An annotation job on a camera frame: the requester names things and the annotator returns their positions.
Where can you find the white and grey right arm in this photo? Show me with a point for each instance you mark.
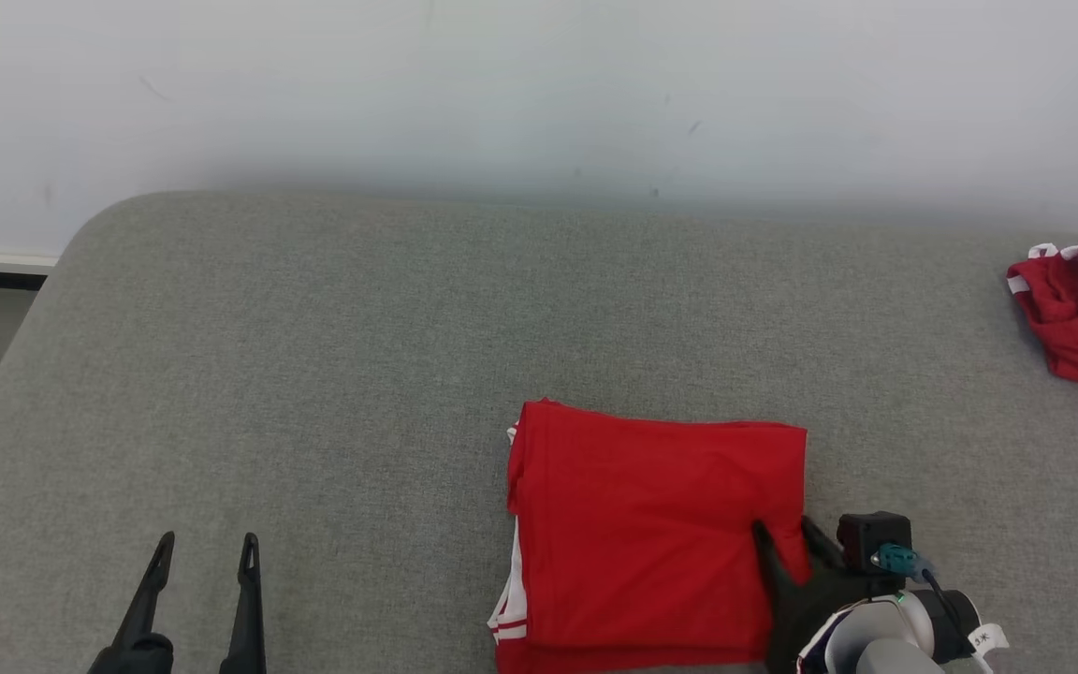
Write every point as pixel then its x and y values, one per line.
pixel 876 641

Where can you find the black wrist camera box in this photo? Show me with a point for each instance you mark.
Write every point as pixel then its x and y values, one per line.
pixel 871 532

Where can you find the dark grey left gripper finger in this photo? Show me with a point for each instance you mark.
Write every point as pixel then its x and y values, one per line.
pixel 141 608
pixel 246 608

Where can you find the red and white shirt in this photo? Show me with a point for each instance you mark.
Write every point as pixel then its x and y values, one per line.
pixel 651 534

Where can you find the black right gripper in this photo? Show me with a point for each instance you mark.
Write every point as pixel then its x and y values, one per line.
pixel 806 613

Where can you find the white paper tag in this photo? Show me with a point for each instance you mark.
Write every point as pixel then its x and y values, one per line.
pixel 988 641

